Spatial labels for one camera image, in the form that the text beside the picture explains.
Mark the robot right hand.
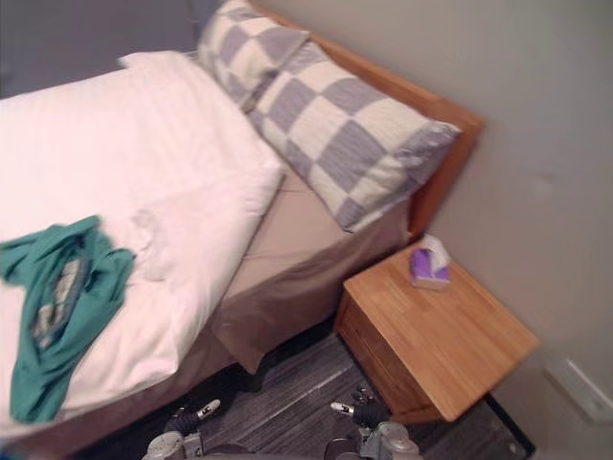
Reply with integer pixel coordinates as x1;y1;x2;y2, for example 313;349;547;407
329;389;385;428

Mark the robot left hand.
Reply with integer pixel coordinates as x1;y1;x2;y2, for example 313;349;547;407
167;398;222;433

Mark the green cloth garment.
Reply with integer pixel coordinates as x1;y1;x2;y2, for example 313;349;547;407
0;215;138;426

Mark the wooden bed headboard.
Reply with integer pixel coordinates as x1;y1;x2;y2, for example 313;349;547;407
247;0;486;242

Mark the wooden nightstand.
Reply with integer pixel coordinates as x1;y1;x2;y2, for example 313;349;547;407
334;245;543;426

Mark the black floor strip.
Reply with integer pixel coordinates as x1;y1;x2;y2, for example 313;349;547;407
482;394;538;460

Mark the purple white tissue box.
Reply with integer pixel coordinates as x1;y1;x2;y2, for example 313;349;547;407
408;234;454;293

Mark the large blue white checkered pillow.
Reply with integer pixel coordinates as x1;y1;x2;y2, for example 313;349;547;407
242;39;464;235

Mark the white duvet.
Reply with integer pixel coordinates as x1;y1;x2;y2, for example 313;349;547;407
0;50;287;443

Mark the small blue white checkered pillow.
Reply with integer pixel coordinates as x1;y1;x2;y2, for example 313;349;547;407
195;0;313;114

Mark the white wall socket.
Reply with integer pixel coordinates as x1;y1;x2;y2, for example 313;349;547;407
542;356;613;426

